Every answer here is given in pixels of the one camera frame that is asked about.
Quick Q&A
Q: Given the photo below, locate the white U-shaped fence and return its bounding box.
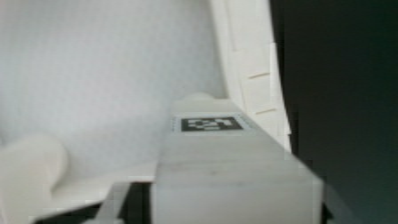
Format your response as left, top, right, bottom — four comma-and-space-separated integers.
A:
226, 0, 291, 151

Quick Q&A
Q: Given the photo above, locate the white desk top tray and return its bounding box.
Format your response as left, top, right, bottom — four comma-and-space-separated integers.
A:
0, 0, 231, 224

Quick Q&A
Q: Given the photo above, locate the white desk leg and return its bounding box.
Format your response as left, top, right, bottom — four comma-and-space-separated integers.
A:
151, 93, 323, 224
0, 135, 68, 224

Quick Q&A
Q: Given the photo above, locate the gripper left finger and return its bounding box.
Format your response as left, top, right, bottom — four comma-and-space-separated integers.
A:
87, 182, 151, 224

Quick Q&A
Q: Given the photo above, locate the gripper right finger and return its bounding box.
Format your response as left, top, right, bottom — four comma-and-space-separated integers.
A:
323, 185, 364, 224

